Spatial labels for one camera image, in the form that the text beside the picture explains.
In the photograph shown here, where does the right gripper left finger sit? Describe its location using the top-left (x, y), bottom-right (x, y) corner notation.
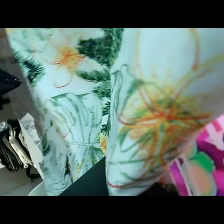
top-left (59, 156), bottom-right (110, 197)

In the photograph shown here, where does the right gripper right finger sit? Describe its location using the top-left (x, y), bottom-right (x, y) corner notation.
top-left (141, 182), bottom-right (172, 197)

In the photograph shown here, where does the white floral leaf-print shirt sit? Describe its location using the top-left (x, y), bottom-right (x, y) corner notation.
top-left (4, 28), bottom-right (224, 197)

